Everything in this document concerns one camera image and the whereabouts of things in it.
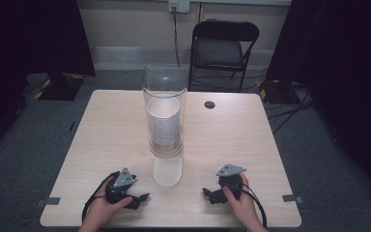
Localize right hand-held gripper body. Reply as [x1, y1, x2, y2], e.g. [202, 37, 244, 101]
[214, 163, 247, 201]

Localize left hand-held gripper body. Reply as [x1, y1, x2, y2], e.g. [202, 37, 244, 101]
[105, 166, 138, 205]

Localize single white paper cup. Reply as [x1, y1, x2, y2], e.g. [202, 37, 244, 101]
[152, 154, 185, 188]

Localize clear plastic cup dispenser tube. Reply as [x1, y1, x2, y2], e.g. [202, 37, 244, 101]
[141, 64, 188, 160]

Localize person's right hand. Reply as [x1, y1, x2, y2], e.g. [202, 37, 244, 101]
[221, 173, 263, 230]

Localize person's left hand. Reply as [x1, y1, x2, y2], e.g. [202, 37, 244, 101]
[82, 184, 133, 230]

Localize grey tape strip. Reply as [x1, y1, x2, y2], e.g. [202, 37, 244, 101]
[35, 196, 62, 208]
[281, 193, 304, 204]

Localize stack of white paper cups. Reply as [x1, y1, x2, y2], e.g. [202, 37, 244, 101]
[146, 96, 182, 146]

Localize black stand base yellow tape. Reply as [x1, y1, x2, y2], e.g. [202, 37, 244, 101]
[34, 72, 87, 102]
[257, 78, 304, 105]

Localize black folding chair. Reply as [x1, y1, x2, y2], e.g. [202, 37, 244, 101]
[187, 18, 261, 94]

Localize black curtain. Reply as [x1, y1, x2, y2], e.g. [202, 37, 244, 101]
[265, 0, 371, 209]
[0, 0, 97, 162]

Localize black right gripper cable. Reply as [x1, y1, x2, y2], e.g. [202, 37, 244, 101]
[241, 183, 269, 228]

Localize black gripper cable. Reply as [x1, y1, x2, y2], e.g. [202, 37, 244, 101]
[241, 183, 269, 228]
[81, 171, 121, 224]

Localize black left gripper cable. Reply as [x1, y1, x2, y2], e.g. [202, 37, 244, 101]
[81, 171, 121, 224]

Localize black floor cables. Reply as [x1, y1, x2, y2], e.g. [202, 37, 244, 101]
[266, 86, 318, 135]

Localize black power cable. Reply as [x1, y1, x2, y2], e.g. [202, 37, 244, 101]
[172, 5, 182, 68]

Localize white wall outlet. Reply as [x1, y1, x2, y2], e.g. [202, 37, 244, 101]
[168, 0, 191, 15]

